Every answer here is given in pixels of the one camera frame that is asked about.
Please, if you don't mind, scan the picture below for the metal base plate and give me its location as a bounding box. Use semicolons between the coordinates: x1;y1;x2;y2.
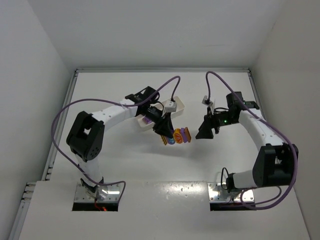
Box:
73;182;122;204
207;182;255;204

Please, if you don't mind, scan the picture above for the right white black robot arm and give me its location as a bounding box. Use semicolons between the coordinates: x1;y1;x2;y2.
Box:
195;91;299;192

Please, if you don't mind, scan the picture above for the purple lego brick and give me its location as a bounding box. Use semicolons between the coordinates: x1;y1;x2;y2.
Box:
142;117;153;125

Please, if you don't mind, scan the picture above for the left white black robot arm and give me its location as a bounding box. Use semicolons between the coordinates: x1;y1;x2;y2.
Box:
66;86;178;195

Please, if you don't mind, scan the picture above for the brown orange lego plate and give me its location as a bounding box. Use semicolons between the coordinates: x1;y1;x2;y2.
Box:
184;127;192;143

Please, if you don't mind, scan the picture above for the left aluminium frame rail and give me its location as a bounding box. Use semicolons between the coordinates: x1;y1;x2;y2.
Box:
7;70;79;240

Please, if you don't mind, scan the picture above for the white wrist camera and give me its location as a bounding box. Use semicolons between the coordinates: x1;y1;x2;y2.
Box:
164;100;178;113
201;95;216;112

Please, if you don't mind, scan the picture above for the white three-compartment tray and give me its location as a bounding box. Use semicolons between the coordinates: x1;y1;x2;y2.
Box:
136;96;185;131

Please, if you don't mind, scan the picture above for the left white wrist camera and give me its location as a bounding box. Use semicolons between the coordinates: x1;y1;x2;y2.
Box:
164;100;178;113

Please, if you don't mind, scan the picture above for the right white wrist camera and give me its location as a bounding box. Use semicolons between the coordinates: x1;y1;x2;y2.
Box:
201;95;216;112

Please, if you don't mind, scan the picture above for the purple cable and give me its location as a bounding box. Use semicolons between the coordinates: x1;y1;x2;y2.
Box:
51;75;181;201
205;71;299;210

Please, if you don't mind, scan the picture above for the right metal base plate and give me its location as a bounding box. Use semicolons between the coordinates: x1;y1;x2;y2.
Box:
207;182;255;204

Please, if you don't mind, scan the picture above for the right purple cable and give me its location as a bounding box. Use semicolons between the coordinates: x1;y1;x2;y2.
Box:
205;71;299;210

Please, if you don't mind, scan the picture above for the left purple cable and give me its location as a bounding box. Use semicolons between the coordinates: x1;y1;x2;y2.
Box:
51;75;181;201

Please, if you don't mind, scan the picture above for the yellow striped lego brick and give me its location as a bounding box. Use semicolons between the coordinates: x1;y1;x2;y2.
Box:
161;135;169;146

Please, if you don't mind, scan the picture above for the thin purple lego plate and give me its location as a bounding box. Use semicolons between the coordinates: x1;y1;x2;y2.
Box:
180;128;188;143

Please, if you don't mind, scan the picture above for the back aluminium frame rail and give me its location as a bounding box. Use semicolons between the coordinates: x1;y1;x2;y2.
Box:
76;67;250;73

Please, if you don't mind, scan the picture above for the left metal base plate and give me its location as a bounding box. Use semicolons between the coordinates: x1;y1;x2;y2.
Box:
73;182;122;204

